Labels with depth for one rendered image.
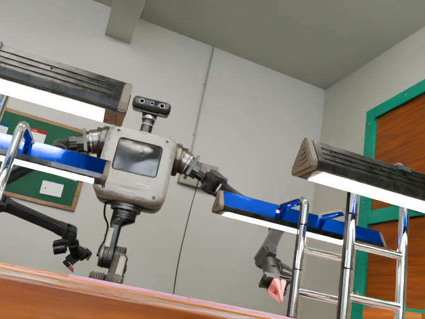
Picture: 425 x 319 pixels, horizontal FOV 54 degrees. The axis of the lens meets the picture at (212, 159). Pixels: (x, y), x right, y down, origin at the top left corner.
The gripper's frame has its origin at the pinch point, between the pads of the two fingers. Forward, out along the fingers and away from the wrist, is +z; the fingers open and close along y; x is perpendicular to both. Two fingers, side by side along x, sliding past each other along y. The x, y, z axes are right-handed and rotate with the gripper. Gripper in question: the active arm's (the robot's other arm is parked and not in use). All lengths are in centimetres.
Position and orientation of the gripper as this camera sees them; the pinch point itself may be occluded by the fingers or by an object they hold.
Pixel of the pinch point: (280, 300)
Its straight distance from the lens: 148.0
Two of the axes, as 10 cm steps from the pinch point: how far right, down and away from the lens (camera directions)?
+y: 9.4, 2.7, 2.2
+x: -3.4, 8.7, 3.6
